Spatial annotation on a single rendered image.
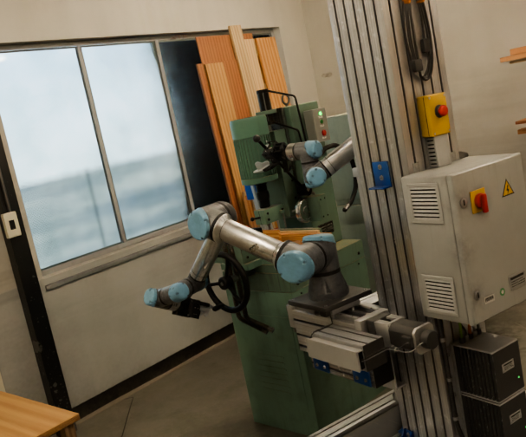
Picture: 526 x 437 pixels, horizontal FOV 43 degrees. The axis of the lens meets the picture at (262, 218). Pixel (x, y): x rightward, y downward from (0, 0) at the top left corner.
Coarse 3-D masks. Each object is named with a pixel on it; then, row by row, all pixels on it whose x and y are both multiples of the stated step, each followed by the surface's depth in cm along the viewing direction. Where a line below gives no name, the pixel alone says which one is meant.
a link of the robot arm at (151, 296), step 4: (152, 288) 275; (148, 292) 275; (152, 292) 273; (156, 292) 274; (144, 296) 276; (148, 296) 274; (152, 296) 273; (156, 296) 273; (144, 300) 275; (148, 300) 273; (152, 300) 272; (156, 300) 273; (148, 304) 273; (152, 304) 274; (156, 304) 274; (160, 304) 274; (164, 304) 282; (160, 308) 278; (164, 308) 279; (168, 308) 279
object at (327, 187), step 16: (288, 112) 316; (288, 128) 319; (304, 128) 323; (320, 192) 329; (336, 208) 338; (288, 224) 335; (304, 224) 327; (320, 224) 329; (336, 224) 338; (336, 240) 338
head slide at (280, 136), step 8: (272, 136) 314; (280, 136) 316; (280, 168) 316; (280, 176) 317; (288, 176) 319; (272, 184) 322; (280, 184) 319; (288, 184) 319; (272, 192) 324; (280, 192) 320; (288, 192) 319; (296, 192) 323; (272, 200) 325; (280, 200) 321; (288, 200) 318; (296, 200) 323; (288, 208) 319; (288, 216) 320
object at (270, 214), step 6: (276, 204) 323; (258, 210) 315; (264, 210) 312; (270, 210) 315; (276, 210) 318; (258, 216) 315; (264, 216) 312; (270, 216) 315; (276, 216) 318; (258, 222) 316; (264, 222) 313; (270, 222) 315
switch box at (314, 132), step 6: (318, 108) 321; (324, 108) 324; (306, 114) 321; (312, 114) 318; (318, 114) 321; (324, 114) 324; (306, 120) 322; (312, 120) 319; (318, 120) 321; (324, 120) 324; (306, 126) 323; (312, 126) 320; (318, 126) 320; (324, 126) 324; (312, 132) 321; (318, 132) 320; (312, 138) 322; (318, 138) 320
